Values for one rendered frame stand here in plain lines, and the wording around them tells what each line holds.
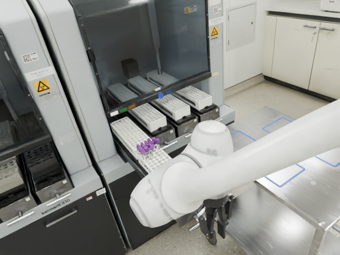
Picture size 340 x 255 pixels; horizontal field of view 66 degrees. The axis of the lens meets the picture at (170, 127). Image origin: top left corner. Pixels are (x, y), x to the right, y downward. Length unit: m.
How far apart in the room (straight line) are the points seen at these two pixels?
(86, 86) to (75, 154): 0.33
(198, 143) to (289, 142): 0.24
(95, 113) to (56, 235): 0.61
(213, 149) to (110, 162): 0.82
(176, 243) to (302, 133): 1.51
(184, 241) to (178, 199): 1.34
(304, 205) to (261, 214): 0.66
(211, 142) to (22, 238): 1.02
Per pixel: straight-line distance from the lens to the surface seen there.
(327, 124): 0.41
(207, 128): 0.60
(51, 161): 1.26
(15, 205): 1.26
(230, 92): 3.36
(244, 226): 1.56
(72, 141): 1.25
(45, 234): 1.40
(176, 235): 1.87
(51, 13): 1.09
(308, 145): 0.42
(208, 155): 0.60
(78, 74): 1.14
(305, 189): 1.04
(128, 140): 1.23
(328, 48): 3.11
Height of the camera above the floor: 1.55
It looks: 34 degrees down
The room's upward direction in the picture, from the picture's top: 9 degrees counter-clockwise
